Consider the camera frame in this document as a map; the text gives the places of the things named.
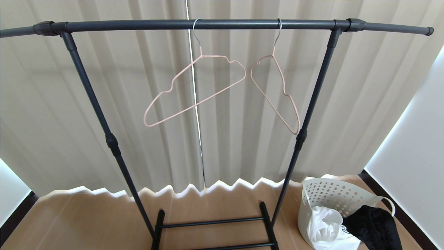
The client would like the white printed t-shirt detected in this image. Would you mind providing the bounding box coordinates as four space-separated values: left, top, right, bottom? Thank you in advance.
307 207 361 250

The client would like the pink clothes hanger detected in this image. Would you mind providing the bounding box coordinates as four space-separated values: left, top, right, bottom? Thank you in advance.
250 18 301 136
143 18 247 127

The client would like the white laundry basket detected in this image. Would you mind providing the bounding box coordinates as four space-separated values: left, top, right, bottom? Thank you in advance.
298 177 396 250

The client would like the black clothes rack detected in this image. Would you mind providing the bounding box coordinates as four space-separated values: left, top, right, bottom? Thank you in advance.
0 17 435 250

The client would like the beige curtain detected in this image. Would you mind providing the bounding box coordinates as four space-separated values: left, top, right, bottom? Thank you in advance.
0 0 444 195

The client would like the black garment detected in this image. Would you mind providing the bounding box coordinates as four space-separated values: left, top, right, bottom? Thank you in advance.
342 205 403 250

